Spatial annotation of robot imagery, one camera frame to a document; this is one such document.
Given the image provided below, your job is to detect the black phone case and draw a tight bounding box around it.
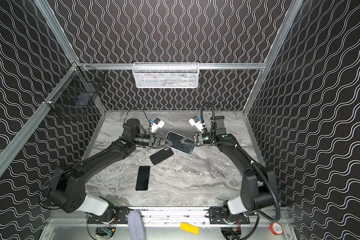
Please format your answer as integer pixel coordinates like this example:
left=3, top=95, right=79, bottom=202
left=150, top=147, right=174, bottom=165

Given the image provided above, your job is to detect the blue phone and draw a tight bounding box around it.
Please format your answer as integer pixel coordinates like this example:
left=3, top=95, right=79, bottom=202
left=166, top=131, right=195, bottom=155

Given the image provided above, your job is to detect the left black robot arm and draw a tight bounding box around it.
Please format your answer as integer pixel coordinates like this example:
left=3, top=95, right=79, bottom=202
left=48, top=119, right=172, bottom=218

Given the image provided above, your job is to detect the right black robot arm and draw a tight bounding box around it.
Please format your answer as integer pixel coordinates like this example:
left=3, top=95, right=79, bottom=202
left=182, top=116, right=281, bottom=222

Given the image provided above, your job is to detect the black phone screen up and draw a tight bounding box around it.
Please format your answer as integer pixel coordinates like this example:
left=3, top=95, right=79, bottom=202
left=135, top=166, right=151, bottom=191

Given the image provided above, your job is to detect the white mesh basket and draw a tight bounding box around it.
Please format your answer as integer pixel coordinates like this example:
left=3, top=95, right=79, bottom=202
left=132, top=62, right=200, bottom=89

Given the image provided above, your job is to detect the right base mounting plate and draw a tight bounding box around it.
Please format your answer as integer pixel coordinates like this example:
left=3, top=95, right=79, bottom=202
left=206, top=206, right=250, bottom=225

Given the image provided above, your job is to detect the base mounting plate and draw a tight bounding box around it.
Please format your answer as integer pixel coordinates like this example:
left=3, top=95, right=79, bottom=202
left=206, top=206, right=250, bottom=225
left=87, top=207, right=131, bottom=225

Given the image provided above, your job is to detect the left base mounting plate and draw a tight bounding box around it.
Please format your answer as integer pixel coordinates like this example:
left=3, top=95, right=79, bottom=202
left=87, top=207, right=131, bottom=225

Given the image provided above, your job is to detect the yellow card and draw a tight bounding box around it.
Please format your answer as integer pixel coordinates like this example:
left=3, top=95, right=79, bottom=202
left=180, top=223, right=200, bottom=235

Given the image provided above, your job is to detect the grey cloth roll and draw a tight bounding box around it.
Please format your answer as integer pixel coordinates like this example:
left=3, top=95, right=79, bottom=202
left=127, top=211, right=146, bottom=240

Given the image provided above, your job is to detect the red tape roll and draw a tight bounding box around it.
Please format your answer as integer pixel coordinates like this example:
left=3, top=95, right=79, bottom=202
left=270, top=223, right=284, bottom=236

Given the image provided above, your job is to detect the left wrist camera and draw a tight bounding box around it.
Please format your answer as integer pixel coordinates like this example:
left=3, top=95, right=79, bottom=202
left=150, top=118, right=165, bottom=133

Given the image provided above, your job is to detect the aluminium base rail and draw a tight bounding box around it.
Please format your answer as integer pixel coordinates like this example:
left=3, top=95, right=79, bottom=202
left=47, top=206, right=289, bottom=226

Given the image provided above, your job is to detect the black wire basket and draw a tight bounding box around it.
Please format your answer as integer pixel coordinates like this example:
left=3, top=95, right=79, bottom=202
left=48, top=66, right=106, bottom=122

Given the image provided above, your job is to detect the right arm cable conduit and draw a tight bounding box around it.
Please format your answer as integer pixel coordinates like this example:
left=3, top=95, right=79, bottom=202
left=200, top=102, right=281, bottom=240

